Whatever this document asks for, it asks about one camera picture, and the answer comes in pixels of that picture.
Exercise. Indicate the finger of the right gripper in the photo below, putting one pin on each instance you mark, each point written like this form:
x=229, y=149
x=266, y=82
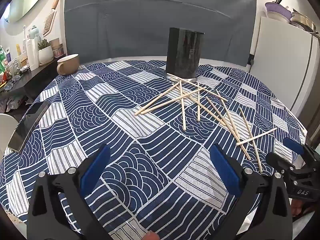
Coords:
x=286, y=169
x=309, y=155

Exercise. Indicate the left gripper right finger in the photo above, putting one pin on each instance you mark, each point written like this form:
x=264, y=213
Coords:
x=272, y=219

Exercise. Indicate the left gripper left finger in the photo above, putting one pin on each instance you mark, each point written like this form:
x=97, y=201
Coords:
x=46, y=216

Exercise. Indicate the person's right hand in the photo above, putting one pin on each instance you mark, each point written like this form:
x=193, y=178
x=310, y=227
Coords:
x=300, y=208

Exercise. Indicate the person's left hand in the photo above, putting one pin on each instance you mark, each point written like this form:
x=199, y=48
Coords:
x=150, y=235

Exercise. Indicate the black smartphone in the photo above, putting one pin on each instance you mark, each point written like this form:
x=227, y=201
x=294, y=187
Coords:
x=26, y=126

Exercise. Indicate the blue white patterned tablecloth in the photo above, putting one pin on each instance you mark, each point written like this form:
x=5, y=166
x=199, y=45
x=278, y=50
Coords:
x=159, y=177

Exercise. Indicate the black side shelf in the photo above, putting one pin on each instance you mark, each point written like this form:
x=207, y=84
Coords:
x=32, y=83

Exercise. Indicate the metal pot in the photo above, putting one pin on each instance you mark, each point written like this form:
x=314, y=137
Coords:
x=303, y=22

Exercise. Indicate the beige ceramic mug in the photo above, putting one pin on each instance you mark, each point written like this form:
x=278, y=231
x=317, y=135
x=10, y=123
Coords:
x=68, y=64

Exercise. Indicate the small potted plant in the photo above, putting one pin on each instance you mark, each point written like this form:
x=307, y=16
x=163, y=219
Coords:
x=45, y=52

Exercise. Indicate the black cylindrical utensil holder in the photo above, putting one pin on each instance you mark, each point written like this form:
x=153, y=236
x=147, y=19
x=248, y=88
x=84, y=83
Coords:
x=183, y=54

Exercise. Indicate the white lotion bottle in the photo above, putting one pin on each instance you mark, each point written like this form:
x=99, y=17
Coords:
x=32, y=54

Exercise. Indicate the wooden hairbrush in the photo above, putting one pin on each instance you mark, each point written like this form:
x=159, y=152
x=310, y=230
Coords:
x=49, y=21

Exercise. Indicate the grey cloth backdrop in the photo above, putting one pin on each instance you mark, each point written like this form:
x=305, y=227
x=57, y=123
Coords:
x=102, y=29

